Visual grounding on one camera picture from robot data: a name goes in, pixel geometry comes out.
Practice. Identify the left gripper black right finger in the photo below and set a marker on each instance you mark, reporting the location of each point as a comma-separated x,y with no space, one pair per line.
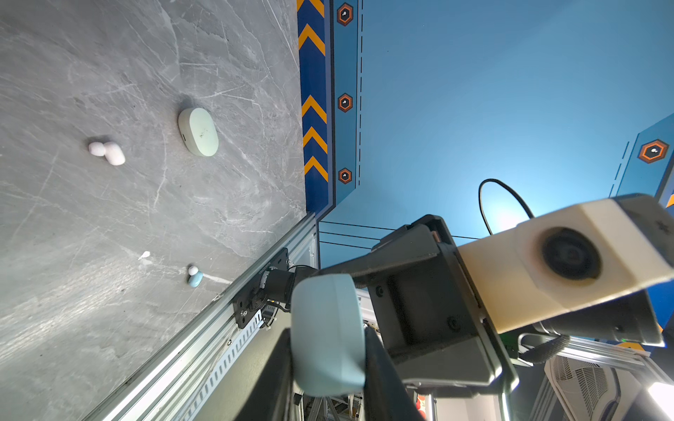
384,395

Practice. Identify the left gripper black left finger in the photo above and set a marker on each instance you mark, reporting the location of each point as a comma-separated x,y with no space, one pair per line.
272,396

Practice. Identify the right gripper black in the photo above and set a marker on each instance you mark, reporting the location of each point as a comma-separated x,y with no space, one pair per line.
433,323

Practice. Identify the blue earbud charging case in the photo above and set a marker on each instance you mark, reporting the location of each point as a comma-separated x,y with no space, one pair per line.
327,336

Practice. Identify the blue earbud front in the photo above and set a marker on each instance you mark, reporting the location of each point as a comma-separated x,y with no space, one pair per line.
195,276

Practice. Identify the mint green earbud charging case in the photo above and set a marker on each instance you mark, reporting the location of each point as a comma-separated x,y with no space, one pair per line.
198,131

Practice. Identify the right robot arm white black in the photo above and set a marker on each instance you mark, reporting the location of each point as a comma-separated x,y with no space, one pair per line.
599,389

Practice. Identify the white earbud centre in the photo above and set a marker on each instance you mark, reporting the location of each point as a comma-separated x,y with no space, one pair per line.
110,150

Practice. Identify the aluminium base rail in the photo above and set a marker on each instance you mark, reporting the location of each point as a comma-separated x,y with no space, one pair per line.
175,383

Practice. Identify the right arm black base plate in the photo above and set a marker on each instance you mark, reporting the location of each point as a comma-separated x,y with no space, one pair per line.
258,294

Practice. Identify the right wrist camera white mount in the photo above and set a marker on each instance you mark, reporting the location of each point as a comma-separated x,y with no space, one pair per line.
581,271

